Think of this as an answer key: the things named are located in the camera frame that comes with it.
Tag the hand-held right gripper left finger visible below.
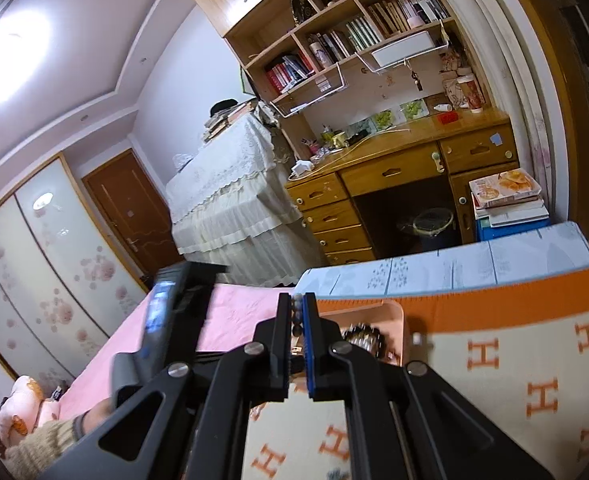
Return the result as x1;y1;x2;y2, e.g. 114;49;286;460
39;292;292;480

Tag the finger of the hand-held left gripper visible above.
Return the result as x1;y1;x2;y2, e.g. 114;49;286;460
142;262;190;356
172;262;228;361

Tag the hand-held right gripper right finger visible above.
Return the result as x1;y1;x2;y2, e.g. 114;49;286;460
305;294;555;480

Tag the black bead bracelet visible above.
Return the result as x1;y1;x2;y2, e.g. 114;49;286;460
289;292;308;356

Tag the silver pearl hair comb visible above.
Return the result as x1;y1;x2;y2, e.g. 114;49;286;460
342;324;386;361

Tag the pink box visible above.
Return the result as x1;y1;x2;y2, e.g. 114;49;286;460
315;299;406;368

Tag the person's left forearm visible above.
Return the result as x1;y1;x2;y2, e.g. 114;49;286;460
4;405;120;480

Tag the pink quilt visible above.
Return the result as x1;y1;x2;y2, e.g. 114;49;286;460
69;282;295;411

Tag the pink plush toy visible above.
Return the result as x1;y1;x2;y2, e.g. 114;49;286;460
0;375;62;446

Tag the brown wooden door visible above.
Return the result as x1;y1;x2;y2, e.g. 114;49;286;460
81;149;185;277

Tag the floral sliding wardrobe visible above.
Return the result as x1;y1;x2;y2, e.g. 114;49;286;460
0;152;148;426

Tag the lace-covered piano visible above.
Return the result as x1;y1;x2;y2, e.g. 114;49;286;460
164;102;315;288

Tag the white power adapter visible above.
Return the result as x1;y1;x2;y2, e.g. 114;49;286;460
288;160;315;181

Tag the black trash bin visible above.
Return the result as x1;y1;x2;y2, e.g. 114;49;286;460
399;207;458;251

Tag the stack of old books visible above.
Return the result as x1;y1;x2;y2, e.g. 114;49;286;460
203;100;260;143

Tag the light blue bedsheet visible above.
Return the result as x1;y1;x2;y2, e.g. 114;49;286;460
294;220;589;301

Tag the orange letter-print blanket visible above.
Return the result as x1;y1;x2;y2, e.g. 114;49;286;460
242;262;589;480

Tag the wooden desk with drawers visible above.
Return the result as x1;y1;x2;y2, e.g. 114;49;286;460
284;107;520;266

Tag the blue storage box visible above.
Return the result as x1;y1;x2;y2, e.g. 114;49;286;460
476;217;550;242

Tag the row of red books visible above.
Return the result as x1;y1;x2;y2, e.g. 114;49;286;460
264;55;315;93

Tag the row of green picture cards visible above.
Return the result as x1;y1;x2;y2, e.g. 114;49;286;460
347;99;428;133

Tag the stack of cookbooks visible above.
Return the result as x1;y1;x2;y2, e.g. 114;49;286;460
469;167;550;228

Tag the wooden bookshelf hutch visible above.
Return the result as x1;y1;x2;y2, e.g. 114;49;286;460
184;0;480;161

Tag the row of dark books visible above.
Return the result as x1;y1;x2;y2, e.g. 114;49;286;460
307;30;350;68

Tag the ceiling lamp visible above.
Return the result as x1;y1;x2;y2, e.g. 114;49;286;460
0;0;52;111

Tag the red and white canister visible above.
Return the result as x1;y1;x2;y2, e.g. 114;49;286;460
455;74;485;112

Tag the row of white-green books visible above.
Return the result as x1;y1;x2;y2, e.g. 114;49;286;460
347;15;383;53

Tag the beige doll figure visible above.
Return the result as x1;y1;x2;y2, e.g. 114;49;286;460
442;52;473;106

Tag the white plastic basket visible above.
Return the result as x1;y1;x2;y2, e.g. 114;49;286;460
372;30;435;67

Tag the row of brown books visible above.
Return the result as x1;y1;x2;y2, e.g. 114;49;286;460
367;0;450;36

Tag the pale floral curtain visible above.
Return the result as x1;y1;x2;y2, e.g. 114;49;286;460
425;0;565;231

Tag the empty white wire basket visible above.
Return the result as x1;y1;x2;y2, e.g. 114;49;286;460
269;65;348;118

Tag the white wire basket holding tub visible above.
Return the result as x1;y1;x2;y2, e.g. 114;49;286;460
359;20;455;76

